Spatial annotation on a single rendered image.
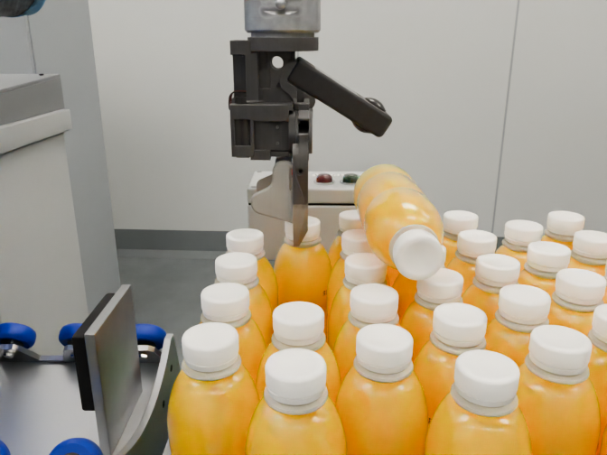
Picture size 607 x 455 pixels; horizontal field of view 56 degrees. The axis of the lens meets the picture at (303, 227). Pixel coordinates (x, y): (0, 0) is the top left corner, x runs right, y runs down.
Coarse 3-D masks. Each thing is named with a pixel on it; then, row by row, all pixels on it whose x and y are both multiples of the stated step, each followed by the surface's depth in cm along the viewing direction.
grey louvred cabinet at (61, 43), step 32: (64, 0) 215; (0, 32) 192; (32, 32) 193; (64, 32) 216; (0, 64) 195; (32, 64) 195; (64, 64) 216; (64, 96) 217; (96, 96) 245; (96, 128) 246; (96, 160) 246; (96, 192) 247; (96, 224) 248; (96, 256) 248; (96, 288) 249
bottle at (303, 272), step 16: (288, 240) 62; (320, 240) 62; (288, 256) 62; (304, 256) 61; (320, 256) 62; (288, 272) 61; (304, 272) 61; (320, 272) 62; (288, 288) 62; (304, 288) 61; (320, 288) 62; (320, 304) 63
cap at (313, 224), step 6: (288, 222) 62; (312, 222) 62; (318, 222) 62; (288, 228) 61; (312, 228) 61; (318, 228) 62; (288, 234) 62; (306, 234) 61; (312, 234) 61; (318, 234) 62; (306, 240) 61
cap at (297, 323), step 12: (276, 312) 42; (288, 312) 42; (300, 312) 42; (312, 312) 42; (276, 324) 42; (288, 324) 41; (300, 324) 41; (312, 324) 41; (276, 336) 42; (288, 336) 41; (300, 336) 41; (312, 336) 41
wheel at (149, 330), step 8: (136, 328) 62; (144, 328) 62; (152, 328) 62; (160, 328) 63; (136, 336) 62; (144, 336) 62; (152, 336) 62; (160, 336) 63; (152, 344) 63; (160, 344) 63
